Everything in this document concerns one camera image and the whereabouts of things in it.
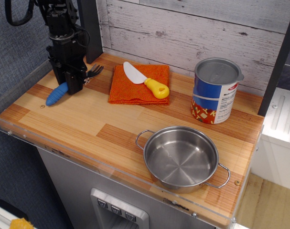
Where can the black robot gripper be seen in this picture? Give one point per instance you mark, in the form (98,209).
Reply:
(67,58)

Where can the blue handled metal fork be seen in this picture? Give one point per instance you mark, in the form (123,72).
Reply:
(59,92)

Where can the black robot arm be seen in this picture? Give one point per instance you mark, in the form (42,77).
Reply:
(60,16)

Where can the orange folded towel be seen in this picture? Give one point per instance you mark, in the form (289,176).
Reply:
(123,91)

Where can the stainless steel pot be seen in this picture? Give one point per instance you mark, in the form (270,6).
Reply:
(181,159)

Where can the clear acrylic table guard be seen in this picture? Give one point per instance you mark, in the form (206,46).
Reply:
(88,143)

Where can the grey toy fridge cabinet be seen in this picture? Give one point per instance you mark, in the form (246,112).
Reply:
(94,199)

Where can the blue labelled can with lid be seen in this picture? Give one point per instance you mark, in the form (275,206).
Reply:
(215,85)

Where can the yellow black object corner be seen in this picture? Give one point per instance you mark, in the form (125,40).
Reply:
(20,224)

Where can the white ribbed box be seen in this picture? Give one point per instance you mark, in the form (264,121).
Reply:
(271,159)

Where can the dark vertical post left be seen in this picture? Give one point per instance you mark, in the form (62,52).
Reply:
(90,22)

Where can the dark vertical post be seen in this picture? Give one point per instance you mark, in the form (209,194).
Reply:
(90,22)
(276,73)

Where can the yellow handled toy knife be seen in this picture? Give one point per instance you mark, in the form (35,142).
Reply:
(159,90)

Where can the dark vertical post right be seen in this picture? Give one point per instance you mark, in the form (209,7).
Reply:
(276,73)

